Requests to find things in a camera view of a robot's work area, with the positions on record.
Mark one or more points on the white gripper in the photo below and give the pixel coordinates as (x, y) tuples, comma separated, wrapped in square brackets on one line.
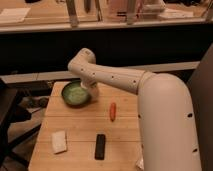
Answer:
[(94, 91)]

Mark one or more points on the green ceramic bowl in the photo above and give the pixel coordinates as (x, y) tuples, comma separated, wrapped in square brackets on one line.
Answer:
[(74, 95)]

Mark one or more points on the white ceramic cup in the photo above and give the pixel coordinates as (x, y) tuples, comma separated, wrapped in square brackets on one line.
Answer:
[(88, 89)]

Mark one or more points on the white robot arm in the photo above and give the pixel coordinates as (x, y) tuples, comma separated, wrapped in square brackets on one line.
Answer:
[(165, 110)]

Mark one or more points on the orange carrot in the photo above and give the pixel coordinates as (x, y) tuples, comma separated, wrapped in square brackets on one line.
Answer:
[(112, 111)]

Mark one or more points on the black rectangular remote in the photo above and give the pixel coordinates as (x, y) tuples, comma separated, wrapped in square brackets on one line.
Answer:
[(100, 147)]

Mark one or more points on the white sponge block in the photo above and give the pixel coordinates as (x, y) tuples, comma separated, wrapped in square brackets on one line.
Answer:
[(59, 142)]

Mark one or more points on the clear plastic bottle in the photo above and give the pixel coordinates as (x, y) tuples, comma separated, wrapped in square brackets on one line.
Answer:
[(140, 164)]

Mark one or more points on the white paper sheet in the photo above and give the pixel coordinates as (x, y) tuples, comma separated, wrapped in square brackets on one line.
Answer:
[(13, 15)]

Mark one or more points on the grey metal post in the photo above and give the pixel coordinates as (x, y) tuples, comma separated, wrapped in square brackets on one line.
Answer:
[(72, 12)]

